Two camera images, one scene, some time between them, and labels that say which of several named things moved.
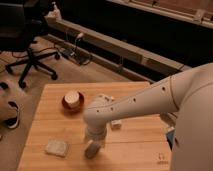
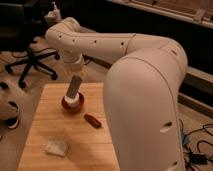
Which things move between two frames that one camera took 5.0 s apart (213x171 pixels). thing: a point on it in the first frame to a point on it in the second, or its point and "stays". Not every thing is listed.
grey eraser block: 91,150 to 74,86
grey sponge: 57,147 stays
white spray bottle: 55,13 stays
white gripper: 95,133 to 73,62
